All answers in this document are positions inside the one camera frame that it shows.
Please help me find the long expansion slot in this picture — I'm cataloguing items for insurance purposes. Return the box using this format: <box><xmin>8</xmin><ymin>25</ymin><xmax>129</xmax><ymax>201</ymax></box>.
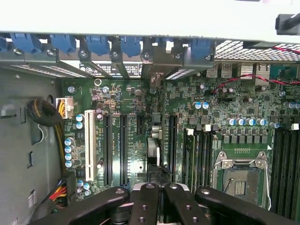
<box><xmin>104</xmin><ymin>113</ymin><xmax>113</xmax><ymax>186</ymax></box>
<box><xmin>168</xmin><ymin>113</ymin><xmax>178</xmax><ymax>177</ymax></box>
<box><xmin>120</xmin><ymin>113</ymin><xmax>129</xmax><ymax>188</ymax></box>

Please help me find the short expansion slot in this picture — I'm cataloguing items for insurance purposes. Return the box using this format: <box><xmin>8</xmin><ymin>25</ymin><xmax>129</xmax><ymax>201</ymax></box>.
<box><xmin>137</xmin><ymin>114</ymin><xmax>145</xmax><ymax>135</ymax></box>

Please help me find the white expansion slot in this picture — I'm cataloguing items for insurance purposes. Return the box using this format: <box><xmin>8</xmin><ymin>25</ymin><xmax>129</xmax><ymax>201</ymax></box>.
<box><xmin>84</xmin><ymin>109</ymin><xmax>97</xmax><ymax>182</ymax></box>

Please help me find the blue slot clip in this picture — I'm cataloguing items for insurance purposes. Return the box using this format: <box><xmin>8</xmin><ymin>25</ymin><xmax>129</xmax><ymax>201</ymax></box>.
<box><xmin>189</xmin><ymin>38</ymin><xmax>213</xmax><ymax>60</ymax></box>
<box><xmin>10</xmin><ymin>32</ymin><xmax>43</xmax><ymax>54</ymax></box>
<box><xmin>85</xmin><ymin>35</ymin><xmax>111</xmax><ymax>56</ymax></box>
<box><xmin>50</xmin><ymin>34</ymin><xmax>77</xmax><ymax>54</ymax></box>
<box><xmin>120</xmin><ymin>36</ymin><xmax>143</xmax><ymax>58</ymax></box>

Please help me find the CPU socket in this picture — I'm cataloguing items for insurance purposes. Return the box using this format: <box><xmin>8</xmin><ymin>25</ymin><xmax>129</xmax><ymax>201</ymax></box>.
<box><xmin>213</xmin><ymin>150</ymin><xmax>274</xmax><ymax>210</ymax></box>

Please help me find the green motherboard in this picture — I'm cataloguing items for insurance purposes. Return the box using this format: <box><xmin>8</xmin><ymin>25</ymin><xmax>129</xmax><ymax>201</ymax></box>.
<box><xmin>61</xmin><ymin>62</ymin><xmax>300</xmax><ymax>225</ymax></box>

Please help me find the white power connector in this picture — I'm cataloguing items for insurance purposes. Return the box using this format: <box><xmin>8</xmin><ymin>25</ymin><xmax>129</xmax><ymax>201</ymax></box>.
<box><xmin>55</xmin><ymin>96</ymin><xmax>75</xmax><ymax>120</ymax></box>

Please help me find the open black PC case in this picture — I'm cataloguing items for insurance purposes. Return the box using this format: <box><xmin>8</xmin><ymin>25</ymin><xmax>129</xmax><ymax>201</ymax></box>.
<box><xmin>0</xmin><ymin>29</ymin><xmax>300</xmax><ymax>225</ymax></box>

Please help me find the red yellow wire bundle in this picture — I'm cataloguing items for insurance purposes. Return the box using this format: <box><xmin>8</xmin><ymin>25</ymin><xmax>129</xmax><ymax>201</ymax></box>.
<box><xmin>48</xmin><ymin>179</ymin><xmax>69</xmax><ymax>208</ymax></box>

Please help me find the black sleeved power cable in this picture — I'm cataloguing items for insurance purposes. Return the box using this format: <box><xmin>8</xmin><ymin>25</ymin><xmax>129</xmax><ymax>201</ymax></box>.
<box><xmin>26</xmin><ymin>98</ymin><xmax>68</xmax><ymax>179</ymax></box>

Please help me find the red black twisted wire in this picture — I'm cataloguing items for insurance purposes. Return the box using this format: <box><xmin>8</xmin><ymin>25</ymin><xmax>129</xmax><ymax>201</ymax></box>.
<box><xmin>210</xmin><ymin>74</ymin><xmax>300</xmax><ymax>95</ymax></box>
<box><xmin>273</xmin><ymin>45</ymin><xmax>300</xmax><ymax>56</ymax></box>

